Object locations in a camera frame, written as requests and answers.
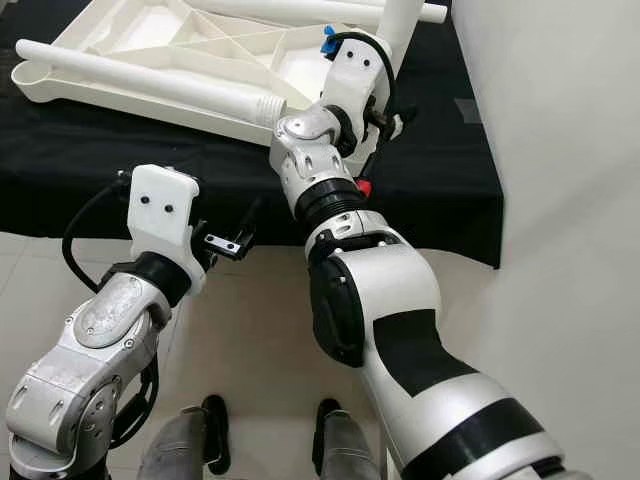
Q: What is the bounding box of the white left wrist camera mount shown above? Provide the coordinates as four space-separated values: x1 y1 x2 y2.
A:
127 164 207 297

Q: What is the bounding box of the white plastic children table top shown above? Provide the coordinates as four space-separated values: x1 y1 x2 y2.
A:
9 0 373 147

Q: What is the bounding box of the grey left robot foot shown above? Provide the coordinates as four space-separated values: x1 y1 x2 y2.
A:
139 394 232 480

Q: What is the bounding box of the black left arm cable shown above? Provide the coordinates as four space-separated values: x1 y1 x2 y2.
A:
59 174 137 297

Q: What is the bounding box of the black cable with blue plug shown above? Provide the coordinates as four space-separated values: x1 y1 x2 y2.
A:
319 27 402 122

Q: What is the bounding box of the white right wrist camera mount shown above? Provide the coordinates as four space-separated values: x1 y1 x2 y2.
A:
315 30 397 126

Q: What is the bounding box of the grey tape patch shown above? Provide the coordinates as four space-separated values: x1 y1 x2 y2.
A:
454 97 482 124

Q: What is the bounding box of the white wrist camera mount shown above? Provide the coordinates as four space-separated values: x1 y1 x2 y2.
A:
127 164 207 297
315 30 397 126

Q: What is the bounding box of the black tablecloth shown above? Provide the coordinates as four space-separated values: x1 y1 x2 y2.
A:
0 0 507 270

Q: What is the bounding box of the grey robot foot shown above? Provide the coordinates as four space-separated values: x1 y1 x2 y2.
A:
309 397 392 480
139 394 232 480

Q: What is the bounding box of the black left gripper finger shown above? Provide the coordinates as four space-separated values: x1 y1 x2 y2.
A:
237 194 267 254

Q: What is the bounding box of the grey right robot foot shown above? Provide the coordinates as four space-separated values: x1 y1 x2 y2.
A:
309 397 392 480

